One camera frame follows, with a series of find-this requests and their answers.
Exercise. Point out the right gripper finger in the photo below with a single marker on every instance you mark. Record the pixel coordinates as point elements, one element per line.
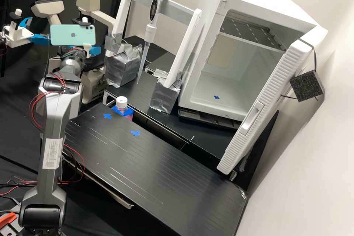
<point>96,51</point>

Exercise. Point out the cream microscope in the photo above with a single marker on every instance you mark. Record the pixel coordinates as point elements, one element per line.
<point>91,84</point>

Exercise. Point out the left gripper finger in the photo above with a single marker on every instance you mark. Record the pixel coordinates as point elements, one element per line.
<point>27,20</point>
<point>41,39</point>

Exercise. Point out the small bottle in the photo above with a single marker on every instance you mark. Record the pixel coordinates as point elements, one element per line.
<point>121,106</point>

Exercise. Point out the white pipette stand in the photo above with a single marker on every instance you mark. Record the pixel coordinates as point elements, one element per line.
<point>179,50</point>

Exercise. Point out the pipette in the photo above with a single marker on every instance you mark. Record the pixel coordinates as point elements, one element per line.
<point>151,30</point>

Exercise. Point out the right wrist camera phone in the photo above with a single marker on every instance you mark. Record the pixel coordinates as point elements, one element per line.
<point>69,34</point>

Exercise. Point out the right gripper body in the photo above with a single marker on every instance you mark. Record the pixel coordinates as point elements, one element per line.
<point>88,48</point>

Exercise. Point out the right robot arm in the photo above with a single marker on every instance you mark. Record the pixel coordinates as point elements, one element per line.
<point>52,125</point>

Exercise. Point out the blue bottle holder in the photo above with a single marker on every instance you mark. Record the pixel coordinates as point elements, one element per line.
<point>117,110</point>

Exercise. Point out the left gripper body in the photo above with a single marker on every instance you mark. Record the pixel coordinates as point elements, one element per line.
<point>17,38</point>

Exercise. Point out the incubator door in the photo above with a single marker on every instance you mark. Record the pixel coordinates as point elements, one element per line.
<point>265,103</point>

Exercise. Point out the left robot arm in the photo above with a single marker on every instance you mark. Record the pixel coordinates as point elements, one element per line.
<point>2,43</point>

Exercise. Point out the left phone holder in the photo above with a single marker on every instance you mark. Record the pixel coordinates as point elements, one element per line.
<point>16,20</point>

